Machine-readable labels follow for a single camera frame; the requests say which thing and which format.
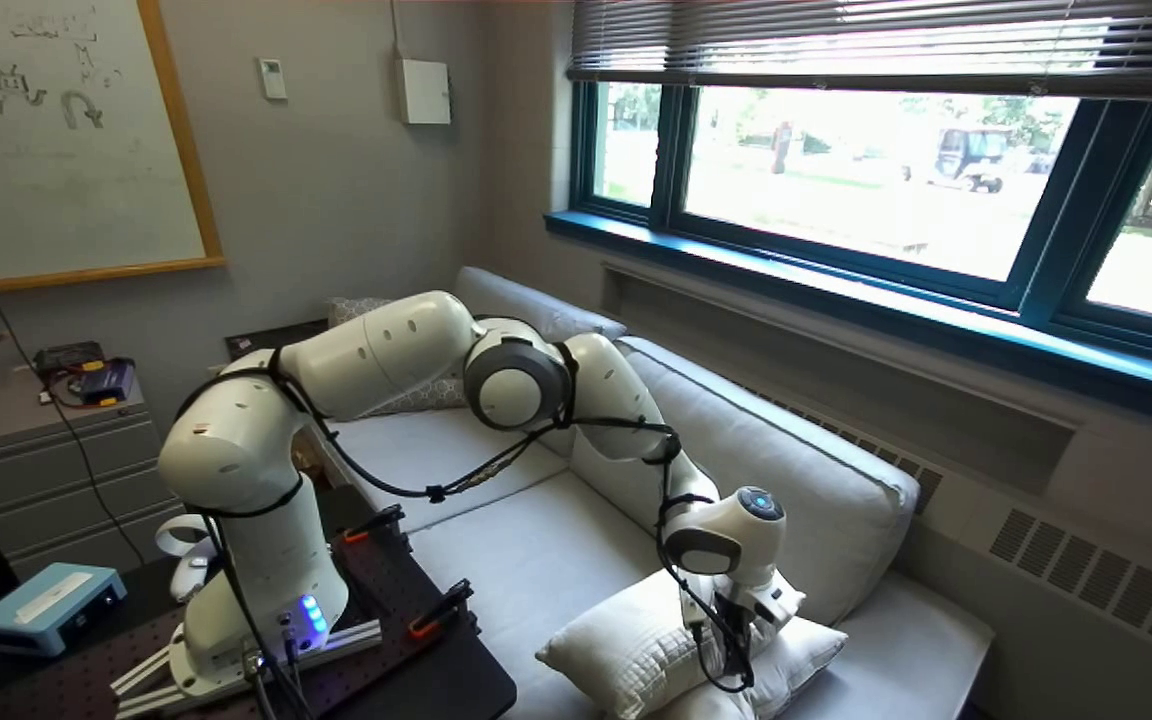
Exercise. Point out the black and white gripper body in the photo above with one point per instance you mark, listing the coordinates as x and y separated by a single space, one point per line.
730 621

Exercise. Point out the white cushion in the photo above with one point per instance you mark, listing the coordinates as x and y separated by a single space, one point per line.
629 654
779 672

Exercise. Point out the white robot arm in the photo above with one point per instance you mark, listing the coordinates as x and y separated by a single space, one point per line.
283 599

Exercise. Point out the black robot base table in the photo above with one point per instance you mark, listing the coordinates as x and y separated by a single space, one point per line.
385 678

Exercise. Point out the grey fabric sofa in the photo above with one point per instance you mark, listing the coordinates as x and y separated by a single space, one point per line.
571 526

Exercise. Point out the blue framed window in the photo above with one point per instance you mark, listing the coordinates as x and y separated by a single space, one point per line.
1001 224

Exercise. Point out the white VR controller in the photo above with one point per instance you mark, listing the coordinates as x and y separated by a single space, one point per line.
195 549

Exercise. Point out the dark window blinds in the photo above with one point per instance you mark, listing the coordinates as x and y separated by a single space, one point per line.
873 45

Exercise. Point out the light blue box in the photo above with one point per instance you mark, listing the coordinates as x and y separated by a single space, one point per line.
51 606

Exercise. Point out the grey drawer cabinet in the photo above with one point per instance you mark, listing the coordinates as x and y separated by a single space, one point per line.
76 480

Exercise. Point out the wood framed whiteboard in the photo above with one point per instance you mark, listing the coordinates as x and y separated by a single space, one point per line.
98 159

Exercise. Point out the orange handled clamp front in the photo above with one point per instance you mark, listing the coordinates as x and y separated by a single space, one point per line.
432 619

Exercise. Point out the orange handled clamp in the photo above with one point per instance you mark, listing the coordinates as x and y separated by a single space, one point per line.
385 521
432 619

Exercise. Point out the orange handled clamp rear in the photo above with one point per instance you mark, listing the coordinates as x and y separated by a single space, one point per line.
385 521

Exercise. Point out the wall radiator grille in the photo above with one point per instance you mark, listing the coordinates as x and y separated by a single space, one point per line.
1010 558

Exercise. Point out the white wall box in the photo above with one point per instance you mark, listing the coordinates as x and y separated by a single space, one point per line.
424 94

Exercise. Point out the white wall thermostat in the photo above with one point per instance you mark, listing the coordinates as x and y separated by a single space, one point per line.
273 77

